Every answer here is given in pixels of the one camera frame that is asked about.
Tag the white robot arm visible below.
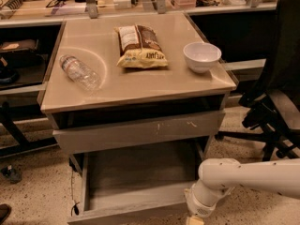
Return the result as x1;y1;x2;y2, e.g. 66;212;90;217
185;158;300;218

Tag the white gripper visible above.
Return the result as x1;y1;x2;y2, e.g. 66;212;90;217
185;182;223;225

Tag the grey drawer cabinet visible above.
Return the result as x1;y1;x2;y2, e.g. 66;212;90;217
40;13;235;171

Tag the white bowl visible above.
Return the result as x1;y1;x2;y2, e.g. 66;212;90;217
183;42;222;73

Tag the dark shoe tip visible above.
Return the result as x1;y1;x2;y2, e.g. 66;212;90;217
0;203;11;225

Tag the black table leg frame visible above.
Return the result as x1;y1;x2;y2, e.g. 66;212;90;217
0;102;56;158

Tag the grey drawer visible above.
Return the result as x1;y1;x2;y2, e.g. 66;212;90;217
53;111;225;154
67;141;201;225

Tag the black office chair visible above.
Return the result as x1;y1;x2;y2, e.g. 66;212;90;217
216;0;300;161

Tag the yellow brown snack bag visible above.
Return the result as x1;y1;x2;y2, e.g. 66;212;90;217
115;24;168;69

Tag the black floor cable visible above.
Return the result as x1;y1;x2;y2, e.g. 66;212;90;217
68;159;81;218

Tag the grey top drawer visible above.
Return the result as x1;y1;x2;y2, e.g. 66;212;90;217
53;111;225;154

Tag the clear plastic water bottle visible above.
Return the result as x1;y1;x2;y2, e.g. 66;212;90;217
59;54;101;91

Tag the black caster wheel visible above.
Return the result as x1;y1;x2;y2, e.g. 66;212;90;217
1;165;22;184

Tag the long background workbench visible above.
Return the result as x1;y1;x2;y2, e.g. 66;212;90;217
1;0;277;24

